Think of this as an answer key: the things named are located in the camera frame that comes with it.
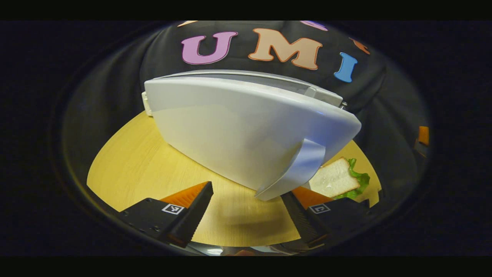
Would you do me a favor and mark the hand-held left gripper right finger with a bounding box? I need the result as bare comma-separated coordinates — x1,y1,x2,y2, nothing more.
281,187,371,249

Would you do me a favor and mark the black backdrop cloth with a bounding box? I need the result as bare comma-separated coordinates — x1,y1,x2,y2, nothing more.
61,21,429,200

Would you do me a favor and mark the lettuce sandwich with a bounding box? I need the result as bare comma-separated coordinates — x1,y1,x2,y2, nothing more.
307,157,371,200

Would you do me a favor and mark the white microwave oven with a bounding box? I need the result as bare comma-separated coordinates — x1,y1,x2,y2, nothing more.
144,69,362,202

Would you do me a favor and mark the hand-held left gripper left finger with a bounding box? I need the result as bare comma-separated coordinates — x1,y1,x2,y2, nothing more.
117,181,214,249

